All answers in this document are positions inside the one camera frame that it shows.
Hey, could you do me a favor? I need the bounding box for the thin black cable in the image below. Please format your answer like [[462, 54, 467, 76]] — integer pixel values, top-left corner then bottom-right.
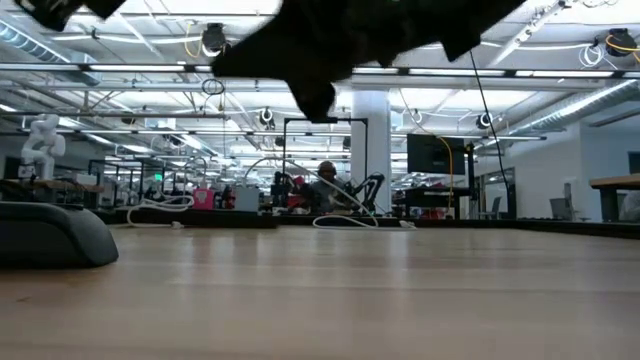
[[468, 49, 510, 201]]

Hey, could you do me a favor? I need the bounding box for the pink USB charger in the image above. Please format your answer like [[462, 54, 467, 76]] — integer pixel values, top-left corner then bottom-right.
[[192, 187, 216, 211]]

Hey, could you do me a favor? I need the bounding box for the white USB cable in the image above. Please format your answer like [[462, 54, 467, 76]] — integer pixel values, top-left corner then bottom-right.
[[125, 155, 209, 230], [243, 156, 417, 232]]

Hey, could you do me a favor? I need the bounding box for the light blue USB charger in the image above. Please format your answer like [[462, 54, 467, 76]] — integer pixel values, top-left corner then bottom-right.
[[234, 186, 261, 213]]

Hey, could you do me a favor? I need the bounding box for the black gantry frame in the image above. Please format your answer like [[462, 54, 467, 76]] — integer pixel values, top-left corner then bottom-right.
[[282, 117, 370, 194]]

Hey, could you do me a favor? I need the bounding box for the black wide power strip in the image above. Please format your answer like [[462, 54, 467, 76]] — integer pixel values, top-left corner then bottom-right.
[[112, 207, 280, 230]]

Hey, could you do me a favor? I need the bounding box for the long fluorescent light strip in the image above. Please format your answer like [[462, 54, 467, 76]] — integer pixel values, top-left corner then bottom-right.
[[0, 62, 640, 80]]

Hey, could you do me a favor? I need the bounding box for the black round cable reel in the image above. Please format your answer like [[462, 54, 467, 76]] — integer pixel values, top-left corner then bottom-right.
[[201, 22, 231, 56], [604, 28, 639, 56]]

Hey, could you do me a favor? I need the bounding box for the gray office chair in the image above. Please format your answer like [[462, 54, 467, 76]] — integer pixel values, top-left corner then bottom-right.
[[549, 197, 576, 221]]

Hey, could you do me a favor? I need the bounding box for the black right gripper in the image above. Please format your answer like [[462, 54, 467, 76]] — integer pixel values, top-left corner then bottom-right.
[[219, 0, 527, 124]]

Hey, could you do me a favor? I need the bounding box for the wooden table thick top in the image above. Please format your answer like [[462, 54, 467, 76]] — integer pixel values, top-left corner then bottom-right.
[[589, 174, 640, 224]]

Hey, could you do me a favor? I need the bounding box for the person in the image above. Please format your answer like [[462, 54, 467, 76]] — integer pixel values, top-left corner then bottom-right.
[[307, 160, 354, 215]]

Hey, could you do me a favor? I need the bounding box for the black monitor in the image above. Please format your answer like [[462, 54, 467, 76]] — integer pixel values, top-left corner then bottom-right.
[[406, 133, 467, 176]]

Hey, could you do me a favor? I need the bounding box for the wooden workbench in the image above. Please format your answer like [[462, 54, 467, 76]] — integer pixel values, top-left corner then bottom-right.
[[0, 178, 105, 204]]

